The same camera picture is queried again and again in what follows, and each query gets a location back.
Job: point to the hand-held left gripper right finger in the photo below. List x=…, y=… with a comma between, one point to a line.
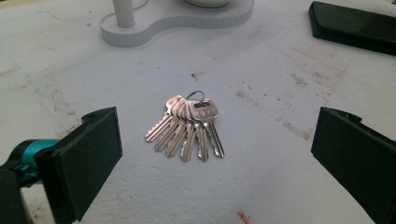
x=358, y=161

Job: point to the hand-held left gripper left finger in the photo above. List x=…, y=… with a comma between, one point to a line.
x=81, y=165

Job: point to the bunch of silver keys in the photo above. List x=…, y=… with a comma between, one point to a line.
x=193, y=124

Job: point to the small orange scrap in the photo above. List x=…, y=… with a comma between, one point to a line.
x=243, y=216

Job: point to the white round dish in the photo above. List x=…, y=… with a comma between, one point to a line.
x=207, y=2

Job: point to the white stand with post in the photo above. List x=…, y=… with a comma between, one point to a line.
x=174, y=21

